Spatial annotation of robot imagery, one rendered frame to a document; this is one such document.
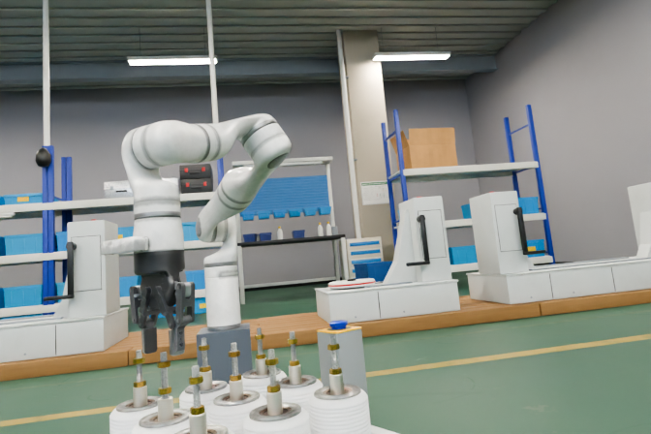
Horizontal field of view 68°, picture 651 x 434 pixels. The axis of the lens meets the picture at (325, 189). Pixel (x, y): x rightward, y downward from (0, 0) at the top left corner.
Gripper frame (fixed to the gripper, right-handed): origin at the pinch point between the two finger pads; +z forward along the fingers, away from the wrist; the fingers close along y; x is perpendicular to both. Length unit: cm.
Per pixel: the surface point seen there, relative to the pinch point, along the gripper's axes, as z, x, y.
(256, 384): 11.4, -21.8, 3.0
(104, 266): -17, -100, 200
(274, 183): -123, -461, 394
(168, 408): 9.0, 0.3, -1.1
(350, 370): 12.5, -39.6, -6.3
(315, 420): 13.8, -15.3, -16.0
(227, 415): 11.7, -7.2, -5.3
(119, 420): 11.7, 1.6, 10.0
